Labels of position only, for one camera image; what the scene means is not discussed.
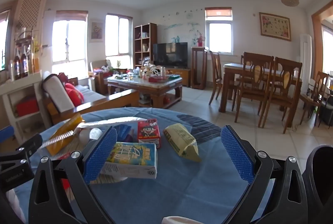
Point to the black television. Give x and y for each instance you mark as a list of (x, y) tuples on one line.
[(170, 55)]

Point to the white cloth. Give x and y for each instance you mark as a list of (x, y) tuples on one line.
[(179, 221)]

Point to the framed flower picture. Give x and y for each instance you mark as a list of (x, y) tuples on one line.
[(275, 26)]

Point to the red cushion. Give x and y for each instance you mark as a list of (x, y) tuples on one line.
[(75, 95)]

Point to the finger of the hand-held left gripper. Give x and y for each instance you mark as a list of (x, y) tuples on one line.
[(6, 133), (28, 144)]

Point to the wooden armchair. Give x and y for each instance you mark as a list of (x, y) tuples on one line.
[(97, 78)]

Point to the dark juice bottle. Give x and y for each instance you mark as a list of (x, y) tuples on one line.
[(24, 65), (17, 67)]

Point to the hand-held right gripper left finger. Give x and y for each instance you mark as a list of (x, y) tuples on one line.
[(100, 156)]

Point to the yellow snack bag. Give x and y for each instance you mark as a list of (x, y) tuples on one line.
[(179, 139)]

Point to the wooden dining chair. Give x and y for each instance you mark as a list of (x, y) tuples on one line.
[(216, 70), (286, 81), (316, 88), (256, 75)]

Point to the wooden dining table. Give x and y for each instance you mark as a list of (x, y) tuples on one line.
[(229, 75)]

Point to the blue crumpled packet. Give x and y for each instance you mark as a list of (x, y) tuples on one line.
[(124, 130)]

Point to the white shelf cabinet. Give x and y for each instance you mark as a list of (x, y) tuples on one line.
[(10, 91)]

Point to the blue and yellow milk carton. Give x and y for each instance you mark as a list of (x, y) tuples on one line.
[(135, 159)]

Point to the orange yellow snack packet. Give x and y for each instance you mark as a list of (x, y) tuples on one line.
[(63, 130)]

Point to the dark sofa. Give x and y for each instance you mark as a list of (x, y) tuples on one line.
[(326, 109)]

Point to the tall wooden stand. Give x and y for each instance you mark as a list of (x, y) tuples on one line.
[(199, 67)]

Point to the window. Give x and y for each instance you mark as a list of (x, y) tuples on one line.
[(117, 34), (70, 41), (218, 36)]

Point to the wooden sofa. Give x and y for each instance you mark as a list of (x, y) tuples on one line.
[(91, 99)]

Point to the wooden bookshelf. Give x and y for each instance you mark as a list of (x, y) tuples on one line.
[(153, 44)]

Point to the blue tablecloth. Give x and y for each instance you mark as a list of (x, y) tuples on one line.
[(169, 187)]

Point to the wooden coffee table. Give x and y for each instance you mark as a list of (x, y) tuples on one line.
[(156, 90)]

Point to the small wall picture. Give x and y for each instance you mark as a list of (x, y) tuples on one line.
[(96, 32)]

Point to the wooden television stand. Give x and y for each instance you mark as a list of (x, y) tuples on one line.
[(182, 77)]

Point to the black trash bin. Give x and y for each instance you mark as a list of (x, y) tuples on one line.
[(320, 182)]

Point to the red carton box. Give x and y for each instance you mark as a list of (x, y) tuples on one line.
[(148, 130)]

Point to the white lattice cover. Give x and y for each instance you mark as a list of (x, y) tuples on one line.
[(31, 8)]

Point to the red flower vase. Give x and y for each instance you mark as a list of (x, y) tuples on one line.
[(199, 40)]

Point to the pile of table clutter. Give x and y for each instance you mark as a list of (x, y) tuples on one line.
[(151, 73)]

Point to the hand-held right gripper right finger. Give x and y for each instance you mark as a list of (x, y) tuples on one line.
[(236, 153)]

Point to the white standing air conditioner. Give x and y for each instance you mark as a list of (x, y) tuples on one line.
[(305, 52)]

